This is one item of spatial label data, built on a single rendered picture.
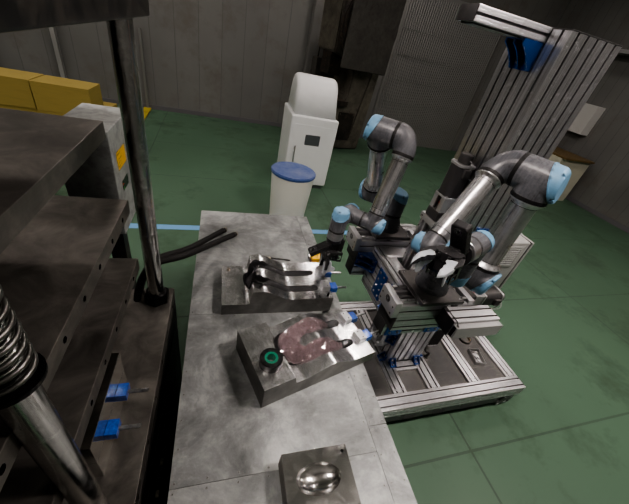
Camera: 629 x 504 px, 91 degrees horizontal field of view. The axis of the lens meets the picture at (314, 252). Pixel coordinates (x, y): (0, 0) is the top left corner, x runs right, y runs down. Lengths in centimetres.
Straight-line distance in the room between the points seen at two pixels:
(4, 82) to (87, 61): 246
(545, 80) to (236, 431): 157
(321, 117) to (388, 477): 388
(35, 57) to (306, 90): 495
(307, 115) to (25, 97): 327
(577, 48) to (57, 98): 479
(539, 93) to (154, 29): 644
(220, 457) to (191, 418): 15
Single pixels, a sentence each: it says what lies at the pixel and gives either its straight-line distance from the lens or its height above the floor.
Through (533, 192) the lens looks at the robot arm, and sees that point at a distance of 122.
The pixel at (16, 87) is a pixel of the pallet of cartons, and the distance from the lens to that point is 519.
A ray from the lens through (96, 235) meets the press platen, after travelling 105.
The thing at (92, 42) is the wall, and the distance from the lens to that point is 737.
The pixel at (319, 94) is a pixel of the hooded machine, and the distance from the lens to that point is 436.
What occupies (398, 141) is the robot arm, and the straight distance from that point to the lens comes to 142.
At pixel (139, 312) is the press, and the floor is 79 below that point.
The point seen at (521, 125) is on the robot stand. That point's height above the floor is 173.
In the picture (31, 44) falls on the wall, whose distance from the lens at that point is 768.
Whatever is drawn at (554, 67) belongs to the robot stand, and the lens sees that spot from 146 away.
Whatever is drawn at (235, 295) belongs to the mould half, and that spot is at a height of 86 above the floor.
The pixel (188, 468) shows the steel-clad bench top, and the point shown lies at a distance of 113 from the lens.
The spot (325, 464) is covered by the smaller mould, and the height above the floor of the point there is 86.
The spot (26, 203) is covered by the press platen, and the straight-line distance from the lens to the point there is 74.
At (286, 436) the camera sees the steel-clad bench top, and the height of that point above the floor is 80.
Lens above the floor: 187
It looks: 35 degrees down
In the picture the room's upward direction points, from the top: 14 degrees clockwise
